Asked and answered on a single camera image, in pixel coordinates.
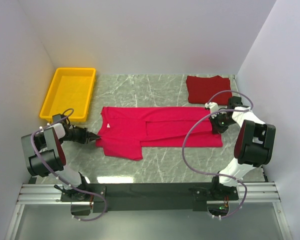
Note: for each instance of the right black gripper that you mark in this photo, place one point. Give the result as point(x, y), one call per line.
point(216, 128)

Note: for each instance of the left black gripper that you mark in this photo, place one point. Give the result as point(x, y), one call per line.
point(85, 135)

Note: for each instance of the bright red t-shirt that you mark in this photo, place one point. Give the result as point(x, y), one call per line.
point(126, 130)

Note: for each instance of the yellow plastic tray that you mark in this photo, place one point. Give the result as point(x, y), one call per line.
point(71, 87)

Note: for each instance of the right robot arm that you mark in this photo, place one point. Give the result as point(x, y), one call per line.
point(253, 147)

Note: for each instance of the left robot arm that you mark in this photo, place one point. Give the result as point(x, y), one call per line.
point(44, 156)

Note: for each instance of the folded dark red t-shirt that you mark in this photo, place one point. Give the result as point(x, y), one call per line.
point(201, 89)

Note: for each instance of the black base beam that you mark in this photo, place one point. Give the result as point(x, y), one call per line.
point(151, 196)

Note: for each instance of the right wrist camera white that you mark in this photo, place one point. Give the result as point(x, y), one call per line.
point(212, 107)

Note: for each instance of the aluminium rail frame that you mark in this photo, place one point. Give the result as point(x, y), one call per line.
point(44, 218)

